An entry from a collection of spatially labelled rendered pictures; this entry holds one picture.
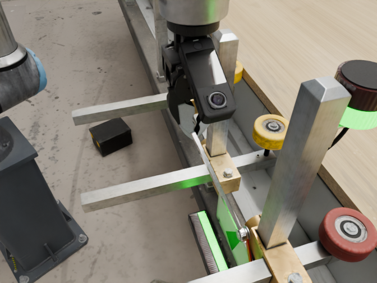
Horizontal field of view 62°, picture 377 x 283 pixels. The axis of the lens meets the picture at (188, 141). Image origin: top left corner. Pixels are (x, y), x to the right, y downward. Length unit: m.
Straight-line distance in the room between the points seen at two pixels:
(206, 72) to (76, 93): 2.06
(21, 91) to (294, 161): 0.90
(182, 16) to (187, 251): 1.22
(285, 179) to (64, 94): 2.17
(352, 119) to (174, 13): 0.23
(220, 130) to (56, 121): 1.68
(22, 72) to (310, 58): 0.84
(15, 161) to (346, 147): 0.94
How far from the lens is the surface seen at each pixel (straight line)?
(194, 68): 0.41
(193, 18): 0.40
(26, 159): 1.14
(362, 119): 0.36
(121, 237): 1.56
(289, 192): 0.42
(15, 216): 1.30
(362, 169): 0.66
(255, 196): 0.91
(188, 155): 0.88
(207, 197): 0.79
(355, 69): 0.37
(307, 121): 0.34
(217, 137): 0.66
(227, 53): 0.55
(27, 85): 1.11
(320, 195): 0.77
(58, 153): 2.00
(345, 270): 0.80
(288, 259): 0.54
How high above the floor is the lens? 1.34
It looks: 45 degrees down
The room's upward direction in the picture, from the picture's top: straight up
